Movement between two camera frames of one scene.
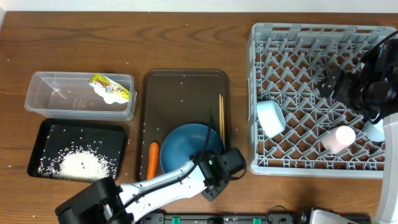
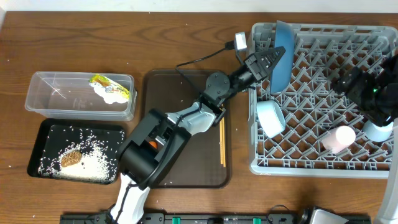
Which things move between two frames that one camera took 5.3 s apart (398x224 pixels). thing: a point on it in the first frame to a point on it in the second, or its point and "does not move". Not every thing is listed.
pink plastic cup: x=343 y=137 does not move
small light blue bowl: x=271 y=117 does not move
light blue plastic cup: x=374 y=132 does not move
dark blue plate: x=185 y=140 to x=282 y=76
